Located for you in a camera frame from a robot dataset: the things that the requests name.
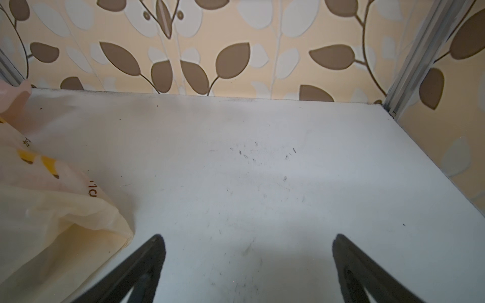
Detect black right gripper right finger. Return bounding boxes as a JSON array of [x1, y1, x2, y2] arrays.
[[332, 234, 422, 302]]

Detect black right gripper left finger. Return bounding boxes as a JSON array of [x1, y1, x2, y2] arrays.
[[74, 234, 166, 302]]

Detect banana print plastic bag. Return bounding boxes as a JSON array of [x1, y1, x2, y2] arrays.
[[1, 121, 134, 302]]

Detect pink fruit plate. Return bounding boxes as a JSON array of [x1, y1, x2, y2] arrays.
[[1, 80, 32, 122]]

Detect aluminium frame rail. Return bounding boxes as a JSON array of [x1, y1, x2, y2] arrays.
[[383, 1, 476, 121]]

